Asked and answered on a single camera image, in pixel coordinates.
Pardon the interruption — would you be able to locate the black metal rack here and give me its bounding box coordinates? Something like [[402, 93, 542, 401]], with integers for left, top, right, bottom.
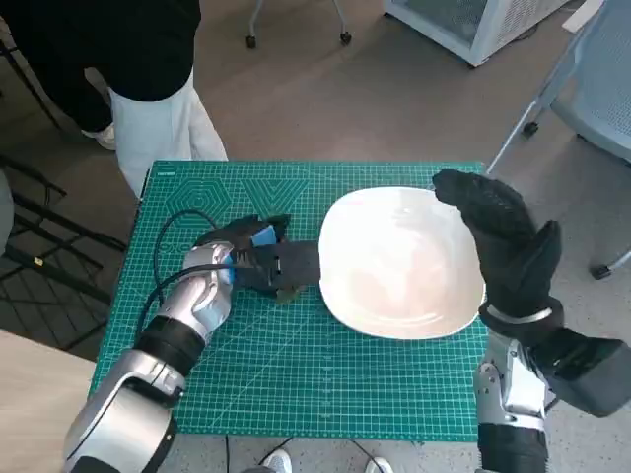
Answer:
[[0, 29, 129, 354]]

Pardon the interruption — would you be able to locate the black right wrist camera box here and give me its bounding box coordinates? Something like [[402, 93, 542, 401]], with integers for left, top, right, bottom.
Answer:
[[529, 328, 628, 420]]

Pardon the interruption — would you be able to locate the light wooden table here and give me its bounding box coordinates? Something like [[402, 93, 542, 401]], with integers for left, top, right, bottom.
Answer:
[[0, 328, 98, 473]]

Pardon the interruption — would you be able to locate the white glass-sided cabinet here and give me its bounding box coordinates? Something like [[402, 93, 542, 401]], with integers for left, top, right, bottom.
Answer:
[[383, 0, 605, 68]]

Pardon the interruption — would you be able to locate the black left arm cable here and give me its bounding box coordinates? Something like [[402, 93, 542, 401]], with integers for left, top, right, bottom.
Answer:
[[141, 210, 238, 337]]

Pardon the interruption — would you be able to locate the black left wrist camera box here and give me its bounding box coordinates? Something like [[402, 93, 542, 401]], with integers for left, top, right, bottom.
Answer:
[[232, 239, 322, 298]]

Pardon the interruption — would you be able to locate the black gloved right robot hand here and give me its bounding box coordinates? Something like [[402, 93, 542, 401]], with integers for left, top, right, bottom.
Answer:
[[431, 168, 563, 321]]

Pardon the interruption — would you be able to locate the person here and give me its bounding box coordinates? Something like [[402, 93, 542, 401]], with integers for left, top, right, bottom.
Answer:
[[0, 0, 231, 199]]

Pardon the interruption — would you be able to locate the green cutting mat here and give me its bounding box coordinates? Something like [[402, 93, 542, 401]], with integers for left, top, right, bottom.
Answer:
[[88, 160, 490, 439]]

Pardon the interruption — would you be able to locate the light blue mesh chair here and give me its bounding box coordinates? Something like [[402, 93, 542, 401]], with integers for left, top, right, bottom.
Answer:
[[485, 0, 631, 281]]

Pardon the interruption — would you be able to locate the white chair with casters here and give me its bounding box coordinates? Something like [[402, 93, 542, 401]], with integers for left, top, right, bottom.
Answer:
[[245, 0, 353, 50]]

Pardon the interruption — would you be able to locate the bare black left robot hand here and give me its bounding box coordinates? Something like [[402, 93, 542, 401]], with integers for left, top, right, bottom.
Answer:
[[211, 212, 292, 257]]

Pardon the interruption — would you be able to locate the white square plate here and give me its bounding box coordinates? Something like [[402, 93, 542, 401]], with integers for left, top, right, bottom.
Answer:
[[317, 185, 488, 340]]

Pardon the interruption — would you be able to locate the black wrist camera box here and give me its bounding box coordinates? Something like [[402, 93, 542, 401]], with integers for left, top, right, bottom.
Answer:
[[232, 239, 322, 298], [529, 328, 628, 420]]

